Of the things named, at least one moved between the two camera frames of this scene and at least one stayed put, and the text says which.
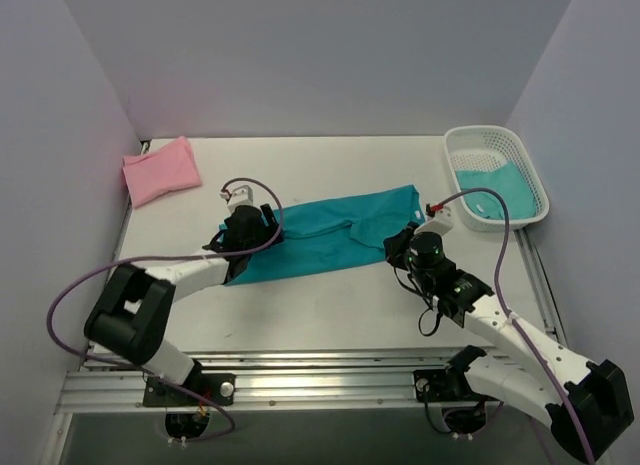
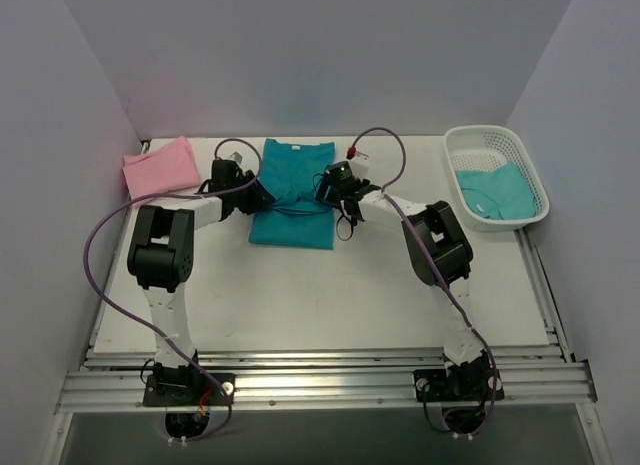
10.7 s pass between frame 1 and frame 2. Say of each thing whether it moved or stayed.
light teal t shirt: stayed
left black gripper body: moved
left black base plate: stayed
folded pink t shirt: stayed
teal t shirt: moved
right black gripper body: moved
